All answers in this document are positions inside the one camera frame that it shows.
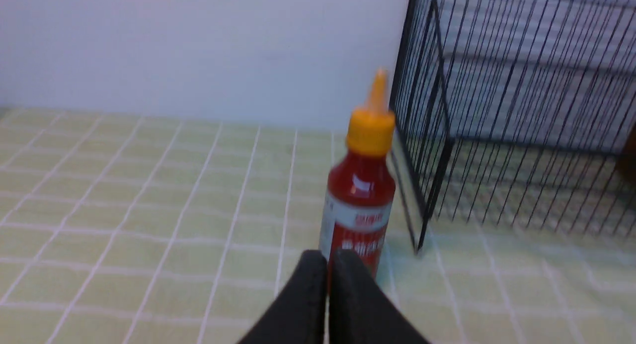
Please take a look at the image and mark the black wire mesh rack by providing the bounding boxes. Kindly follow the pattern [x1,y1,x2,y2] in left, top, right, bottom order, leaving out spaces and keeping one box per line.
[389,0,636,253]

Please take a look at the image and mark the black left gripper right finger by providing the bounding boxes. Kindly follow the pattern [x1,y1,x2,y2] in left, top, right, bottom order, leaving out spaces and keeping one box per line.
[328,250,429,344]

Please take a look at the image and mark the small red sauce bottle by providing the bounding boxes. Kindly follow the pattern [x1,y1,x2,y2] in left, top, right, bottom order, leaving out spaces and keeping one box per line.
[318,69,396,277]

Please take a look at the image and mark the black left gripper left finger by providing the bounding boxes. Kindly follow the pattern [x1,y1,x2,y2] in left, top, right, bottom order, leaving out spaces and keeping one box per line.
[238,250,327,344]

